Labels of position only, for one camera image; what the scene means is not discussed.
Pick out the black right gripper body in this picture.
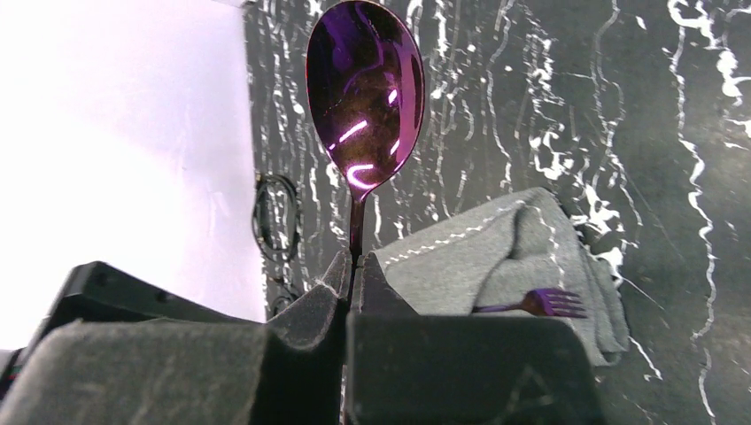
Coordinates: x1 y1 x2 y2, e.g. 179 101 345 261
1 261 247 398

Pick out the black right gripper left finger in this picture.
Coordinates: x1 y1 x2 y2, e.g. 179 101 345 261
1 251 352 424

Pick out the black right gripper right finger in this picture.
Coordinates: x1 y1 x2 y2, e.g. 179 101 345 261
345 253 605 424

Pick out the grey fabric napkin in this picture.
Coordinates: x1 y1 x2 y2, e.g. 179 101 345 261
375 188 630 367

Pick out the purple metal fork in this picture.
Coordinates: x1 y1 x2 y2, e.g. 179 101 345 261
472 288 587 319

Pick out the purple metal spoon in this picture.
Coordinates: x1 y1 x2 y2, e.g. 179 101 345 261
306 1 426 260

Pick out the upper black coiled cable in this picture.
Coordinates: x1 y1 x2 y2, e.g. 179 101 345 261
252 173 303 263

